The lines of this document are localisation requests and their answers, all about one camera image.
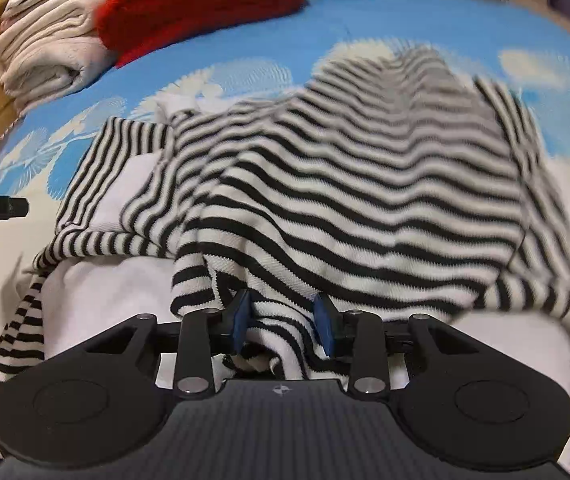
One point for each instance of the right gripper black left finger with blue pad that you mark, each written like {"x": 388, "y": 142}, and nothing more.
{"x": 205, "y": 333}

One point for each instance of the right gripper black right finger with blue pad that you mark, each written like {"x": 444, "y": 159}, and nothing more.
{"x": 359, "y": 336}

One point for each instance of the black white striped garment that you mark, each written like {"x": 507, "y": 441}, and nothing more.
{"x": 458, "y": 408}

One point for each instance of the cream folded blanket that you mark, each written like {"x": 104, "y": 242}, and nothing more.
{"x": 52, "y": 51}

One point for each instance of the red fluffy folded blanket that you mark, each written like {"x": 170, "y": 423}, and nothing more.
{"x": 134, "y": 28}

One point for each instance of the blue cream patterned bedspread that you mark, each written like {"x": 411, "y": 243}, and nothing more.
{"x": 315, "y": 25}

